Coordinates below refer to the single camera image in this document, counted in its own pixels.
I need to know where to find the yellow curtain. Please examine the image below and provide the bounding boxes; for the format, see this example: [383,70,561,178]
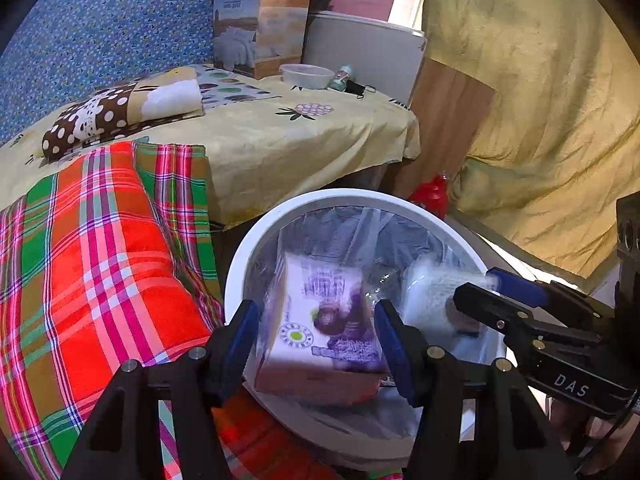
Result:
[422,0,640,278]

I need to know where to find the clear plastic bin liner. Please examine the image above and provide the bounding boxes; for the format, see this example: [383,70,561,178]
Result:
[245,205,501,441]

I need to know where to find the small green bottle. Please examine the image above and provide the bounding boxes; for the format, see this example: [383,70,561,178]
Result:
[330,64,355,92]

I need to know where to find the long white foam net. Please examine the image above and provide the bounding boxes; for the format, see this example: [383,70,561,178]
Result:
[402,255,491,343]

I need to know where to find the yellow printed bedsheet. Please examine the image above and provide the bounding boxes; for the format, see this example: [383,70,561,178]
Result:
[0,62,421,226]

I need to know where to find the plaid tablecloth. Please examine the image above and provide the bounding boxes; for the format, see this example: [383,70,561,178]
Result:
[0,140,361,480]

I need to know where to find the red plastic bag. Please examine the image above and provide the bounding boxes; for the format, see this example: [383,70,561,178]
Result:
[407,172,451,218]

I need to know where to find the white cabinet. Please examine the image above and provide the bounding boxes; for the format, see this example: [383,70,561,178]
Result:
[302,10,427,111]

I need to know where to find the large printed carton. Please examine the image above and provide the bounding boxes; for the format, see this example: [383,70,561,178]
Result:
[252,252,393,408]

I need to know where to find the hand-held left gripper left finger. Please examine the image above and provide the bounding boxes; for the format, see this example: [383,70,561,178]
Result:
[60,299,262,480]

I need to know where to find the printed quilt package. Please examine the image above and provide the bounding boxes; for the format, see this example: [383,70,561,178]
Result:
[206,0,336,81]

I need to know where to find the wooden board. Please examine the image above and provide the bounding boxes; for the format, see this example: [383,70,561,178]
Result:
[385,57,497,201]

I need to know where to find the brown polka dot pillow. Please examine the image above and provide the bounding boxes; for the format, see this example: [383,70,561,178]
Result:
[41,66,204,162]

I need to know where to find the person's right hand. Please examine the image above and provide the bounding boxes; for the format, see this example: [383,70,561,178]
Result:
[547,395,640,461]

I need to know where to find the white trash bin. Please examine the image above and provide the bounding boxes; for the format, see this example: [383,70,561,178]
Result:
[223,187,508,471]

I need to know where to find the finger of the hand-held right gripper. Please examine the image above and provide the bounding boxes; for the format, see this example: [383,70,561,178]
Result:
[485,268,613,321]
[452,282,603,351]

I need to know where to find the white bowl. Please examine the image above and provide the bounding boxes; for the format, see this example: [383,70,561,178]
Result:
[279,63,334,90]

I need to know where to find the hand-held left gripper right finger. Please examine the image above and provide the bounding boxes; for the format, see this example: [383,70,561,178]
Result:
[374,299,578,480]

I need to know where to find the spotted cloth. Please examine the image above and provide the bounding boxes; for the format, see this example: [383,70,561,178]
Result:
[192,64,281,108]

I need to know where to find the blue floral headboard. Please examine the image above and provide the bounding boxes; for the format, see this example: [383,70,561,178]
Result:
[0,0,281,146]

